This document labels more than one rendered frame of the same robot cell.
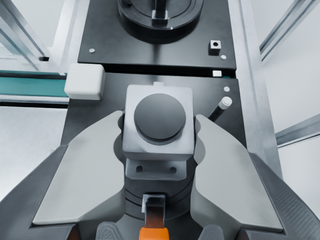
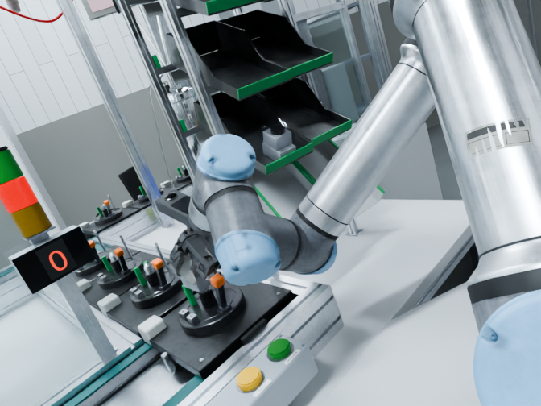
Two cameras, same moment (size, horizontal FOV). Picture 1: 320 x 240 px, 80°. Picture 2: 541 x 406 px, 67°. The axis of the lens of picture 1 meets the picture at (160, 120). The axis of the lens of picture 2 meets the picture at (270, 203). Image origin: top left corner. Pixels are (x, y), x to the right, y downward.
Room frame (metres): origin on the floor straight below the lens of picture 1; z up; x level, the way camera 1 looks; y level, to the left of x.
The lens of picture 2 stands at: (-0.70, 0.24, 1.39)
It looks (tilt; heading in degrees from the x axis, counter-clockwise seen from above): 18 degrees down; 328
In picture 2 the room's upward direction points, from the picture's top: 20 degrees counter-clockwise
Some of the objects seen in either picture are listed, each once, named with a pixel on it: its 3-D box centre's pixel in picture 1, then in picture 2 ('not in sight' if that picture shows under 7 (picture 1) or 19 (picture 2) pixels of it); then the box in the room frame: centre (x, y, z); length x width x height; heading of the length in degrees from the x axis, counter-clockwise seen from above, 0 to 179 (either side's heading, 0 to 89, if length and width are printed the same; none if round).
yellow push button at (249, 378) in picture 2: not in sight; (249, 380); (-0.18, 0.06, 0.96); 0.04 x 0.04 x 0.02
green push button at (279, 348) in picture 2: not in sight; (279, 350); (-0.18, -0.01, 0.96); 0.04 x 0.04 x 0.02
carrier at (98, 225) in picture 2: not in sight; (105, 211); (1.40, -0.15, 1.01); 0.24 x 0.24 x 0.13; 5
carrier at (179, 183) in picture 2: not in sight; (185, 171); (1.44, -0.64, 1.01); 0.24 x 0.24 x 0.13; 5
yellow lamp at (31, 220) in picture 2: not in sight; (30, 219); (0.14, 0.20, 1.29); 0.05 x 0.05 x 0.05
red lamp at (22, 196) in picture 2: not in sight; (16, 193); (0.14, 0.20, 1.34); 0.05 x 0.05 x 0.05
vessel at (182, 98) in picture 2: not in sight; (187, 114); (0.89, -0.52, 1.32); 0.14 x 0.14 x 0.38
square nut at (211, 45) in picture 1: (214, 46); not in sight; (0.22, -0.07, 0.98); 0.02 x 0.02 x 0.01; 5
